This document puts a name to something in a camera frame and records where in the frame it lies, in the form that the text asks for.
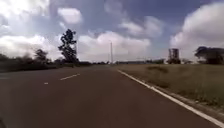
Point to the white solid edge line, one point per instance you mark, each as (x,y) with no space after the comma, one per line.
(166,96)

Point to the tall structure on legs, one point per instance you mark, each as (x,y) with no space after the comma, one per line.
(173,55)

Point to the white dashed centre line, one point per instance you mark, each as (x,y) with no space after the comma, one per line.
(69,77)

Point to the grey asphalt road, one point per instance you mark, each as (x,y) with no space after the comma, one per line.
(93,100)

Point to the row of dark bushes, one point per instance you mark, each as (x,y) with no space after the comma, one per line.
(30,62)

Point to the tall dark tree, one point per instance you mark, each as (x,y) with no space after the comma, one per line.
(68,46)

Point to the broad dark tree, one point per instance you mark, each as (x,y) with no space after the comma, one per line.
(210,55)

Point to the tall thin pole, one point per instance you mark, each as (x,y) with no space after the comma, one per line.
(111,52)

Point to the dry grass verge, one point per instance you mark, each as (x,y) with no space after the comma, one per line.
(180,78)

